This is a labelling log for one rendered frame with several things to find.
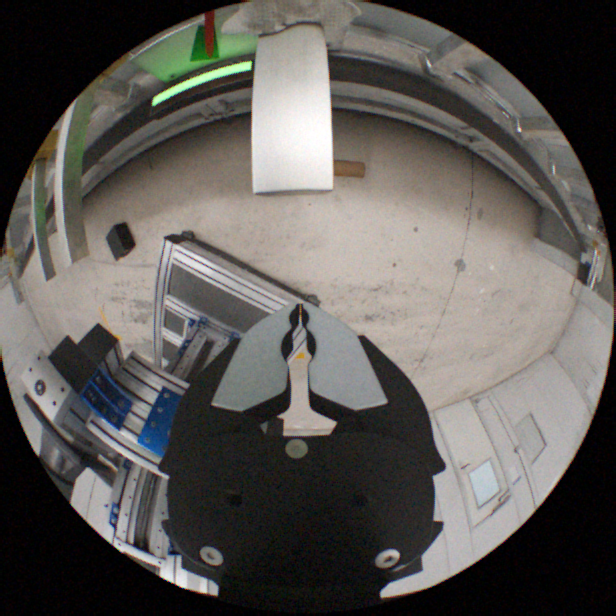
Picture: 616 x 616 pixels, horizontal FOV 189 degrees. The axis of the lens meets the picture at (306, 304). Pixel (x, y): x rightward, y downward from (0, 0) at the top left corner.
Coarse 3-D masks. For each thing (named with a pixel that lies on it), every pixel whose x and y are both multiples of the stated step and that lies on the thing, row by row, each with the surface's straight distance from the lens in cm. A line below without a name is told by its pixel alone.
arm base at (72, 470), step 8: (48, 440) 61; (40, 448) 67; (48, 448) 62; (56, 448) 60; (40, 456) 66; (48, 456) 62; (56, 456) 61; (64, 456) 60; (48, 464) 63; (56, 464) 62; (64, 464) 62; (72, 464) 61; (56, 472) 63; (64, 472) 62; (72, 472) 63; (80, 472) 64; (64, 480) 64; (72, 480) 65
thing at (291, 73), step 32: (288, 32) 12; (320, 32) 12; (256, 64) 10; (288, 64) 10; (320, 64) 10; (256, 96) 9; (288, 96) 9; (320, 96) 9; (256, 128) 8; (288, 128) 8; (320, 128) 8; (256, 160) 8; (288, 160) 7; (320, 160) 7; (256, 192) 7; (288, 192) 8; (320, 192) 8
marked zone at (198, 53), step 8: (200, 32) 32; (200, 40) 33; (216, 40) 33; (192, 48) 34; (200, 48) 34; (216, 48) 34; (192, 56) 35; (200, 56) 35; (208, 56) 35; (216, 56) 36
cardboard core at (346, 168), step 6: (336, 162) 89; (342, 162) 90; (348, 162) 91; (354, 162) 92; (360, 162) 93; (336, 168) 88; (342, 168) 89; (348, 168) 90; (354, 168) 90; (360, 168) 91; (336, 174) 90; (342, 174) 90; (348, 174) 91; (354, 174) 91; (360, 174) 92
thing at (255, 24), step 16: (256, 0) 13; (272, 0) 13; (288, 0) 14; (304, 0) 14; (320, 0) 14; (336, 0) 13; (240, 16) 14; (256, 16) 13; (272, 16) 13; (288, 16) 13; (304, 16) 13; (320, 16) 13; (336, 16) 13; (352, 16) 14; (224, 32) 13; (256, 32) 12; (272, 32) 12
